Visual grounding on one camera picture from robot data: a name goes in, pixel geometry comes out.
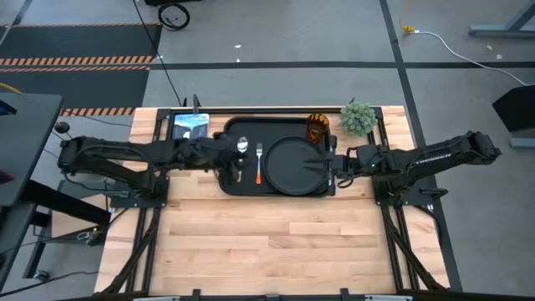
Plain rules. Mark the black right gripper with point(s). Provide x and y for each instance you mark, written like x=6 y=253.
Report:
x=342 y=166

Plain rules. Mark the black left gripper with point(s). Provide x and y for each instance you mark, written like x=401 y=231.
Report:
x=215 y=150

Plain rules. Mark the black round plate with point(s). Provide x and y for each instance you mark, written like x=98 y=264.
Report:
x=288 y=175

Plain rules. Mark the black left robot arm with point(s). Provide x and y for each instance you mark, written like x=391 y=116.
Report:
x=125 y=152

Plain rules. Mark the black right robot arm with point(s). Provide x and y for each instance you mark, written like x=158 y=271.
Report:
x=434 y=156

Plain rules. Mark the black rectangular tray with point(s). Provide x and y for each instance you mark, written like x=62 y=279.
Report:
x=251 y=125

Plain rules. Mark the small green artificial plant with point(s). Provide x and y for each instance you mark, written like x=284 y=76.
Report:
x=358 y=118

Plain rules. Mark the black hazard-striped floor mat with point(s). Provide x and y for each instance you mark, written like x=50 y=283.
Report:
x=75 y=46

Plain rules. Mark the black box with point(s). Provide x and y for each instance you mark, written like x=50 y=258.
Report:
x=516 y=108

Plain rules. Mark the black side desk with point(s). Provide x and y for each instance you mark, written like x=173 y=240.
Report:
x=25 y=146

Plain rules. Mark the grey table leg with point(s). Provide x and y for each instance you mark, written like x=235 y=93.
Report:
x=501 y=29

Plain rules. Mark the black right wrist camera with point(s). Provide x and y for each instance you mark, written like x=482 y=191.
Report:
x=368 y=155

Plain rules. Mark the black aluminium table frame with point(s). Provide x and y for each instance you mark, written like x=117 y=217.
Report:
x=154 y=221

